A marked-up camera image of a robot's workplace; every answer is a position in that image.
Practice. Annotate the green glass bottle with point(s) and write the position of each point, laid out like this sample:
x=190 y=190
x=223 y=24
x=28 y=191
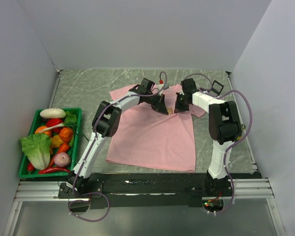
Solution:
x=243 y=127

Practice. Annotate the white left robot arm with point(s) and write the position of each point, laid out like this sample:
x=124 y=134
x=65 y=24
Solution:
x=105 y=125

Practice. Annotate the orange carrot toy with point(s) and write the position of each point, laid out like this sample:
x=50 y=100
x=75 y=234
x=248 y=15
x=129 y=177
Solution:
x=66 y=134

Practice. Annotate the orange fruit toy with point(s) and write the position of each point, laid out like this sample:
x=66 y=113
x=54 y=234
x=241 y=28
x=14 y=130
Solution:
x=43 y=130

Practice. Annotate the aluminium table edge rail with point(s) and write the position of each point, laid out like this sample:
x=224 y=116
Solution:
x=60 y=72

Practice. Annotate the red chili pepper toy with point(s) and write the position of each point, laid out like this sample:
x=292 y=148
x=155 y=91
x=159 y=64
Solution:
x=31 y=168

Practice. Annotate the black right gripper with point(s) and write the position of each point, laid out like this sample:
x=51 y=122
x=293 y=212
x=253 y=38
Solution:
x=178 y=108

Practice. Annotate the yellow pepper toy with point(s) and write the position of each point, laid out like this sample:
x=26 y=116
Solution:
x=56 y=141

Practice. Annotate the red maple leaf brooch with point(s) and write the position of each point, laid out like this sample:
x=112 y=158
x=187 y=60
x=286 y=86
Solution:
x=170 y=111

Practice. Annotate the green plastic crate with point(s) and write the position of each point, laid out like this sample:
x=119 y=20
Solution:
x=73 y=152

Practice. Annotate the red tomato toy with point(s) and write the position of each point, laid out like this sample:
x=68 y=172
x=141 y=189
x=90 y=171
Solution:
x=54 y=122

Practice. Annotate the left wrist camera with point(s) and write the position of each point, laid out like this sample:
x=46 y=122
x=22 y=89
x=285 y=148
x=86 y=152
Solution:
x=162 y=86

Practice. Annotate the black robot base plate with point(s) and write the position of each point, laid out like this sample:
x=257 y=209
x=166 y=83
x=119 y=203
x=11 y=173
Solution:
x=145 y=190

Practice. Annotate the pink t-shirt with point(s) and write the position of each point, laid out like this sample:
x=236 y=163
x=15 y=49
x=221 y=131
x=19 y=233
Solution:
x=149 y=139

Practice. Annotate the green lettuce toy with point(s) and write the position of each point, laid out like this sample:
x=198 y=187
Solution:
x=36 y=148

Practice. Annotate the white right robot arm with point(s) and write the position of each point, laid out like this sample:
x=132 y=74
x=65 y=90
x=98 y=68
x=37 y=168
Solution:
x=224 y=128

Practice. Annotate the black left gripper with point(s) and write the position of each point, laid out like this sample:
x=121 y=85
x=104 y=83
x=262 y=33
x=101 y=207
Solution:
x=160 y=106

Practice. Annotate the white radish toy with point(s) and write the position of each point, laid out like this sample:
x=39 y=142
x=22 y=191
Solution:
x=53 y=113

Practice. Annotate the purple onion toy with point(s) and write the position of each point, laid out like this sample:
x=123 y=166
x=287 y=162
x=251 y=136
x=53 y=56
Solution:
x=62 y=159

